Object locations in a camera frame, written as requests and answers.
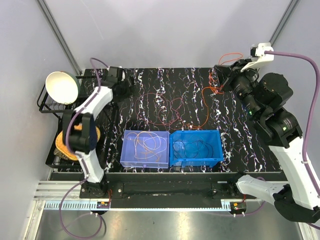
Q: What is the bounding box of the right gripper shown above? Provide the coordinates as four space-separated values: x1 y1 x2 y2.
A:
214 58 262 118

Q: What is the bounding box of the orange cable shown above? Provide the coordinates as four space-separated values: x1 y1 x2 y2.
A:
184 52 243 131

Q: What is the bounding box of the pink cable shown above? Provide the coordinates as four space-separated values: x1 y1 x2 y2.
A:
157 97 187 126

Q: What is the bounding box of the white cable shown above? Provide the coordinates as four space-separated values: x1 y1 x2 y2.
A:
132 134 168 161

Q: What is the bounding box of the black cable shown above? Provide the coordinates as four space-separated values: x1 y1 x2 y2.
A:
172 138 215 160

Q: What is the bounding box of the blue cable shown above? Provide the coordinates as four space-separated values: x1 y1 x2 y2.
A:
179 134 208 160

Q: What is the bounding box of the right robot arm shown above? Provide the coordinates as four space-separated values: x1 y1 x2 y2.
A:
214 59 320 225

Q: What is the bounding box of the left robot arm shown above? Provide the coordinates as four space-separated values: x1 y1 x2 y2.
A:
62 66 134 198

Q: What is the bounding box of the white bowl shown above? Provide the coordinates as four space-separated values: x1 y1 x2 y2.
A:
45 71 81 105

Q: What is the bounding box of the purple plastic bin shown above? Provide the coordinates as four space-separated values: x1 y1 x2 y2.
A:
120 130 170 169

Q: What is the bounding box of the orange woven plate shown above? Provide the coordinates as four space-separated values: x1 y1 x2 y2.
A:
54 124 101 161

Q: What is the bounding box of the blue plastic bin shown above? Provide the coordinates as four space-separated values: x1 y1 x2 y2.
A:
169 129 224 168

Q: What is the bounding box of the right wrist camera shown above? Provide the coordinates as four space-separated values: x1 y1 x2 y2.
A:
240 42 275 73

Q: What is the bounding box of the black wire dish rack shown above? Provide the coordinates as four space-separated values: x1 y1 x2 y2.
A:
37 75 119 172

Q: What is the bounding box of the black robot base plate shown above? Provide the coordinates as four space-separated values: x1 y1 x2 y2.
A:
79 172 242 210

